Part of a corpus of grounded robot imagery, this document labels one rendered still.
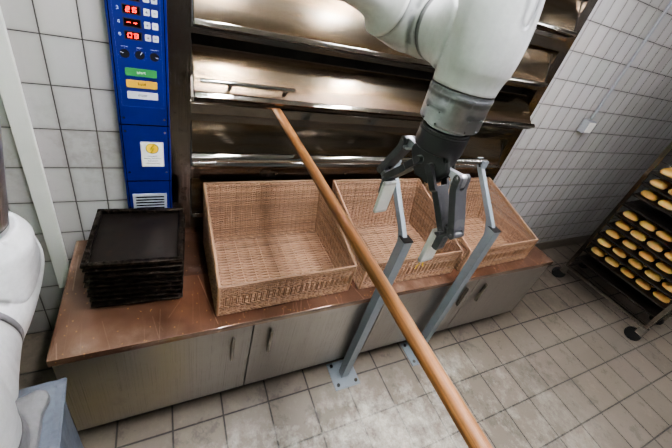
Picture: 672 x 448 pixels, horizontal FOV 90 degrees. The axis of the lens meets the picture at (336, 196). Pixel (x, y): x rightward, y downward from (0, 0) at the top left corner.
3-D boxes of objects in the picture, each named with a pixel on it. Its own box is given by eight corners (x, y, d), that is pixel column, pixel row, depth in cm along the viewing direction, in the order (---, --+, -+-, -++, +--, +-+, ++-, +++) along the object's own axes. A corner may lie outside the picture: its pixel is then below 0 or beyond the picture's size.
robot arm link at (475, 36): (517, 104, 46) (454, 72, 55) (589, -31, 38) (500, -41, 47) (460, 98, 41) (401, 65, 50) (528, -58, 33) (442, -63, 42)
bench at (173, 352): (97, 322, 168) (77, 235, 137) (456, 263, 276) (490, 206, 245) (78, 449, 128) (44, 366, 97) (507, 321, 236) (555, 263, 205)
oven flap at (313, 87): (193, 101, 116) (191, 46, 119) (527, 129, 196) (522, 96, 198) (194, 98, 114) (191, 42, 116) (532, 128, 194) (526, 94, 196)
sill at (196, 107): (189, 106, 130) (189, 96, 128) (504, 130, 210) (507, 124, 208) (190, 113, 126) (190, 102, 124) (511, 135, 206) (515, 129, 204)
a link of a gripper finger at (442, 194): (440, 163, 55) (447, 161, 53) (451, 231, 54) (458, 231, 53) (423, 164, 53) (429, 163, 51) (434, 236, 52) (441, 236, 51)
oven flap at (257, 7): (192, 26, 109) (192, -45, 104) (539, 86, 189) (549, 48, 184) (193, 24, 106) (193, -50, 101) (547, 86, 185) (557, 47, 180)
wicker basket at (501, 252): (406, 215, 209) (423, 177, 194) (470, 209, 235) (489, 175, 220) (458, 274, 174) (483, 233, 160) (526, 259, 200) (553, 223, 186)
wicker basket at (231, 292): (199, 230, 156) (200, 180, 141) (311, 220, 182) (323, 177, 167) (214, 319, 121) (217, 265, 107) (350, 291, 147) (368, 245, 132)
